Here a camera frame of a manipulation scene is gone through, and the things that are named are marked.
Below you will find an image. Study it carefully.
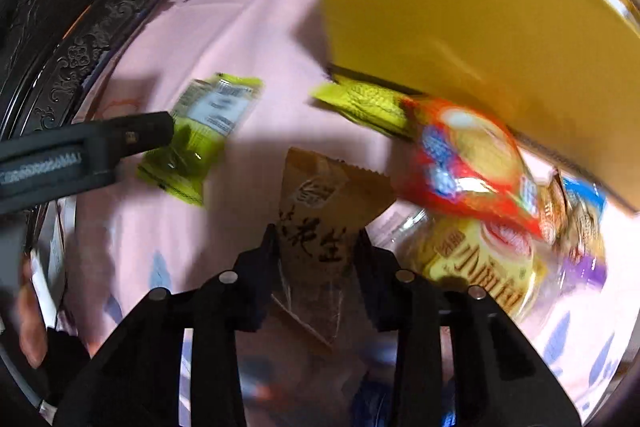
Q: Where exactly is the brown peanut packet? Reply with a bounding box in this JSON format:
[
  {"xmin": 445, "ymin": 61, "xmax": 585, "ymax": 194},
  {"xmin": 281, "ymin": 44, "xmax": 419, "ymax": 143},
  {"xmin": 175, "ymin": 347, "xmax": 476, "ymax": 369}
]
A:
[{"xmin": 274, "ymin": 147, "xmax": 396, "ymax": 345}]

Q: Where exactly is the blue purple snack packet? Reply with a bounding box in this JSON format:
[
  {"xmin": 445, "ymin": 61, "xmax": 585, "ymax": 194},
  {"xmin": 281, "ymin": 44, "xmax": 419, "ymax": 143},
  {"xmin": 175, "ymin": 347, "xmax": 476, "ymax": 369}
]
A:
[{"xmin": 540, "ymin": 170, "xmax": 608, "ymax": 291}]

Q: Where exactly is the person's hand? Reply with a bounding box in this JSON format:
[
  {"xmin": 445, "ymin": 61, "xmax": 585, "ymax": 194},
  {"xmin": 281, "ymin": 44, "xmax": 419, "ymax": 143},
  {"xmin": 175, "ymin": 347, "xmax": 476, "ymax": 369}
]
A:
[{"xmin": 16, "ymin": 257, "xmax": 48, "ymax": 369}]

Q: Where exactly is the yellow bread packet with barcode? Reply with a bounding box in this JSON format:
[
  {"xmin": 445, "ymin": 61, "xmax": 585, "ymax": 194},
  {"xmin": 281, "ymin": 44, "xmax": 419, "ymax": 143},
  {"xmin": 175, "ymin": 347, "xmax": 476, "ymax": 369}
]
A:
[{"xmin": 380, "ymin": 209, "xmax": 561, "ymax": 322}]

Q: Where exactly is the red round cake packet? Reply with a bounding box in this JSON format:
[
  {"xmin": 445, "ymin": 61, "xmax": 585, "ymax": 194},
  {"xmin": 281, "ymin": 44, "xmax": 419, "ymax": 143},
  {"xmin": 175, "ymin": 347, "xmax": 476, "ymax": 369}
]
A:
[{"xmin": 397, "ymin": 98, "xmax": 542, "ymax": 239}]

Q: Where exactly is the yellow green snack packet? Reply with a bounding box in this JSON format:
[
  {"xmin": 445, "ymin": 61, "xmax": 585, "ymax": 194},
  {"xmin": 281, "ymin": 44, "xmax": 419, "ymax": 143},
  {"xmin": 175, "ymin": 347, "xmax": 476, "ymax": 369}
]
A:
[{"xmin": 311, "ymin": 76, "xmax": 412, "ymax": 140}]

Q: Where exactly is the pink floral tablecloth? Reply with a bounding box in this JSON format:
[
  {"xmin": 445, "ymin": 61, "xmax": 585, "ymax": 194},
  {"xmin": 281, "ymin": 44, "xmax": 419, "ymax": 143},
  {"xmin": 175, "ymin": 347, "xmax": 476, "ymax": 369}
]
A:
[{"xmin": 29, "ymin": 0, "xmax": 640, "ymax": 427}]

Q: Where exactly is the yellow cardboard shoe box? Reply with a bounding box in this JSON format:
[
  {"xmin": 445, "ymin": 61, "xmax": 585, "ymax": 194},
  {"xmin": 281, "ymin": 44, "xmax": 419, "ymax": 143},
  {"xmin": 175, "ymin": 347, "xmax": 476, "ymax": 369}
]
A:
[{"xmin": 323, "ymin": 0, "xmax": 639, "ymax": 209}]

